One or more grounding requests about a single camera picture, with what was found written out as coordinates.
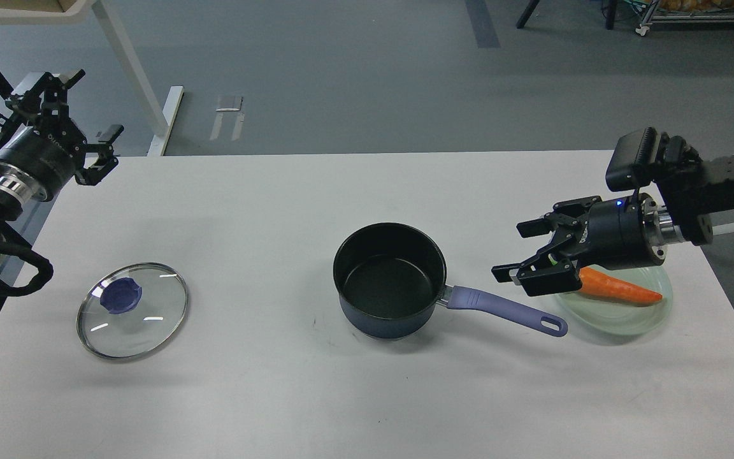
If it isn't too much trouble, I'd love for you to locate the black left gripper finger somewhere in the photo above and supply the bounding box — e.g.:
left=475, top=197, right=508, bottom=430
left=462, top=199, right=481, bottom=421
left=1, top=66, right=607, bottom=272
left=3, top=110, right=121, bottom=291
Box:
left=74, top=124, right=124, bottom=186
left=4, top=69, right=85, bottom=143

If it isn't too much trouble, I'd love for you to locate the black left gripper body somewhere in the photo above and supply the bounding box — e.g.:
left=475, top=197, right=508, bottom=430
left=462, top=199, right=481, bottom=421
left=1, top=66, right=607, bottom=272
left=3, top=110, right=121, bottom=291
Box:
left=0, top=128, right=84, bottom=201

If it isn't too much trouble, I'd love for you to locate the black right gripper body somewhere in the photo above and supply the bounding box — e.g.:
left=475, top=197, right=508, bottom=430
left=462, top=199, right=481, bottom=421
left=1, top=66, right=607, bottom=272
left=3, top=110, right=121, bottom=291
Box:
left=575, top=194, right=665, bottom=270

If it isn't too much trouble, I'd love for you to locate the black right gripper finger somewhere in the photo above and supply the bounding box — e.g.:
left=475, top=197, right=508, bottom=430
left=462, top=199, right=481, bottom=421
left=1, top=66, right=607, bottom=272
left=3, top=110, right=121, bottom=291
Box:
left=491, top=240, right=583, bottom=296
left=517, top=196, right=602, bottom=241

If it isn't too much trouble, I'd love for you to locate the blue saucepan with handle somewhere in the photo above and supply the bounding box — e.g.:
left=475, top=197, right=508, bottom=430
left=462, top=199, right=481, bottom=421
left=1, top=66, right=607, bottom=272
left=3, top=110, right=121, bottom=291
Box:
left=333, top=222, right=568, bottom=340

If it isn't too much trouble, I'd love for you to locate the glass pot lid blue knob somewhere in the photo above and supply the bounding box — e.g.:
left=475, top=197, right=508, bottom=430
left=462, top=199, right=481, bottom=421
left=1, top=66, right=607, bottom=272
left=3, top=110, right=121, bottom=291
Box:
left=76, top=262, right=190, bottom=361

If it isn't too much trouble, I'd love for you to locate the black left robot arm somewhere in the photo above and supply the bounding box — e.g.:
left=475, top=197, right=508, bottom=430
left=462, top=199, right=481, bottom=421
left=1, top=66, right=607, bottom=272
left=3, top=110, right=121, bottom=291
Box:
left=0, top=69, right=124, bottom=297

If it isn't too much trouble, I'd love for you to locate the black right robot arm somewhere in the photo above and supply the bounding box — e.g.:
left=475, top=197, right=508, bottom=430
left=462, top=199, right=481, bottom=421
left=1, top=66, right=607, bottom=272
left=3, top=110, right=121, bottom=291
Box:
left=491, top=127, right=734, bottom=296

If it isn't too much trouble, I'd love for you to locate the orange toy carrot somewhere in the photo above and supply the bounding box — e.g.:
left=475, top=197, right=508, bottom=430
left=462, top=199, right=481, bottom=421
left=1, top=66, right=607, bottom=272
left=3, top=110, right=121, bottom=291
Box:
left=579, top=267, right=664, bottom=306

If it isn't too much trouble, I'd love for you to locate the clear green glass plate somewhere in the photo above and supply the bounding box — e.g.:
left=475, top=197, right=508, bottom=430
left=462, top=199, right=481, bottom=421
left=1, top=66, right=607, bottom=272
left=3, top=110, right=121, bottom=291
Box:
left=554, top=265, right=673, bottom=336

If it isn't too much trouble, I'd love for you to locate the wheeled metal cart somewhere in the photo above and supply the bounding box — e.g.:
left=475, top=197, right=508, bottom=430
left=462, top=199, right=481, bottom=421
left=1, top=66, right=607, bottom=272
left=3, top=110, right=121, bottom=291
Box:
left=635, top=1, right=734, bottom=37

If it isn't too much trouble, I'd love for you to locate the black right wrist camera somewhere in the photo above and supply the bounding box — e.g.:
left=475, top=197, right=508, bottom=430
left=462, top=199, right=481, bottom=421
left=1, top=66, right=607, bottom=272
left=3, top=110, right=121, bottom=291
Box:
left=605, top=127, right=659, bottom=192

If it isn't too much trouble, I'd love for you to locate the white desk frame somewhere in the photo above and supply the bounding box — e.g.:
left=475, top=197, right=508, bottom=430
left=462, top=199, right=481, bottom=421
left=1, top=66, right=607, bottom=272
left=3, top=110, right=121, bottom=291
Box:
left=0, top=1, right=185, bottom=157

